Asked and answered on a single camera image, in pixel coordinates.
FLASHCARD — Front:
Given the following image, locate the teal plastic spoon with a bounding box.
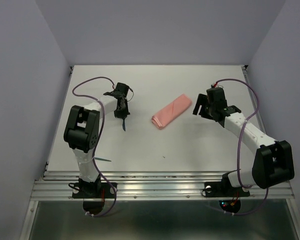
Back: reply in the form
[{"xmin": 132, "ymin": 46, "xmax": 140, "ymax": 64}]
[{"xmin": 94, "ymin": 157, "xmax": 112, "ymax": 162}]

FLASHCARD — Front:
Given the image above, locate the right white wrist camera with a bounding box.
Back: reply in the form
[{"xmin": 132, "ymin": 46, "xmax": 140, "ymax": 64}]
[{"xmin": 211, "ymin": 83, "xmax": 224, "ymax": 89}]

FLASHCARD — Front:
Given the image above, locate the teal plastic utensil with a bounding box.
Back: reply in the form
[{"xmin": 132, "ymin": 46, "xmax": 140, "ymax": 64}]
[{"xmin": 122, "ymin": 118, "xmax": 126, "ymax": 132}]

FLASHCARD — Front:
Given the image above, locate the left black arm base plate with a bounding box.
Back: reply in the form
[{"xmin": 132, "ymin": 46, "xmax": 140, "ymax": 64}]
[{"xmin": 68, "ymin": 181, "xmax": 115, "ymax": 200}]

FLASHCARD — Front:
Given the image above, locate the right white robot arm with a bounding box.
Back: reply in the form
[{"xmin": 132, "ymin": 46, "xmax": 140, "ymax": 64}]
[{"xmin": 193, "ymin": 87, "xmax": 295, "ymax": 195}]

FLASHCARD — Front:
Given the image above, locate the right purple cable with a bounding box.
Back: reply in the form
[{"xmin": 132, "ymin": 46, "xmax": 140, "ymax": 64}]
[{"xmin": 212, "ymin": 78, "xmax": 269, "ymax": 216}]

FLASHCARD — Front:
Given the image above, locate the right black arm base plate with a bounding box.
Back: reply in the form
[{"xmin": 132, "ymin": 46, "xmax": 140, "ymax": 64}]
[{"xmin": 201, "ymin": 181, "xmax": 250, "ymax": 198}]

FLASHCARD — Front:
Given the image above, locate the pink satin napkin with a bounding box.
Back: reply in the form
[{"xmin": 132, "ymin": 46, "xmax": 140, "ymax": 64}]
[{"xmin": 151, "ymin": 94, "xmax": 192, "ymax": 130}]

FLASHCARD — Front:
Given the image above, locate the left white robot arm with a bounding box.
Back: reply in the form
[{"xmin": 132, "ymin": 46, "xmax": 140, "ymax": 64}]
[{"xmin": 63, "ymin": 82, "xmax": 131, "ymax": 197}]

